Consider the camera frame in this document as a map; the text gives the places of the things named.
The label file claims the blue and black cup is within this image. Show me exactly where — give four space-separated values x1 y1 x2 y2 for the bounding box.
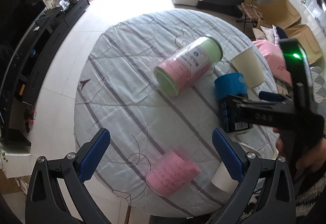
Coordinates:
214 72 253 134

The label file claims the white paper cup near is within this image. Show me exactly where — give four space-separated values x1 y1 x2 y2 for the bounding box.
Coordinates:
210 142 261 193

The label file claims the cream paper cup far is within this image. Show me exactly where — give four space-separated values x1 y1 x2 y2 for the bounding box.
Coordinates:
231 47 265 89

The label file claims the clear cup with pink paper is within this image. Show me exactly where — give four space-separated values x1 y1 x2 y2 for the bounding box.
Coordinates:
146 151 201 198

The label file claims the person's right hand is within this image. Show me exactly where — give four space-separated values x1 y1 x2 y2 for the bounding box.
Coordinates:
272 126 326 171

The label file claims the patterned sofa blanket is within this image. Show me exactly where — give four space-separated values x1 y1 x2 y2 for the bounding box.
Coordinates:
274 67 325 110

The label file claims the pink towel cushion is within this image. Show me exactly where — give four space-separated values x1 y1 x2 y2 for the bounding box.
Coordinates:
252 40 292 85

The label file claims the brown chair near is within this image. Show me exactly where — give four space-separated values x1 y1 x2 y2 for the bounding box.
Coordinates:
285 24 323 65

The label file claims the brown chair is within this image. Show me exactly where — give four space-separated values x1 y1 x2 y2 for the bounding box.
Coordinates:
257 0 301 29
285 24 323 65

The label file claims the brown chair far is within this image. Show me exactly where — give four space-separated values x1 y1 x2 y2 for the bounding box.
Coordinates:
257 0 301 29

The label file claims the small folding stool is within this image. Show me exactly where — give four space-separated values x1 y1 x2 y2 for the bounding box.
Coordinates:
236 3 263 32

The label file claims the pink and green clear canister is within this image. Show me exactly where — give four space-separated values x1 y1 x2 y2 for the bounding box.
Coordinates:
153 35 223 96

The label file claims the striped light grey tablecloth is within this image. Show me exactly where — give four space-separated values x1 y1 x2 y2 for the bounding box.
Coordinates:
73 9 280 217

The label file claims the black TV cabinet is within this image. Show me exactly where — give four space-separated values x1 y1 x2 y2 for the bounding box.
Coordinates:
1 0 89 147

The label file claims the glass globe ornament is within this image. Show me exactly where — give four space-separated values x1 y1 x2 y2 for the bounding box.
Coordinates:
56 0 70 11

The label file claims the black television screen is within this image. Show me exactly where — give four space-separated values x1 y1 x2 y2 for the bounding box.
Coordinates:
1 0 45 49

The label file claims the white wall board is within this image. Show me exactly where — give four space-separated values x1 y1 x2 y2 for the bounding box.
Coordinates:
298 0 325 34

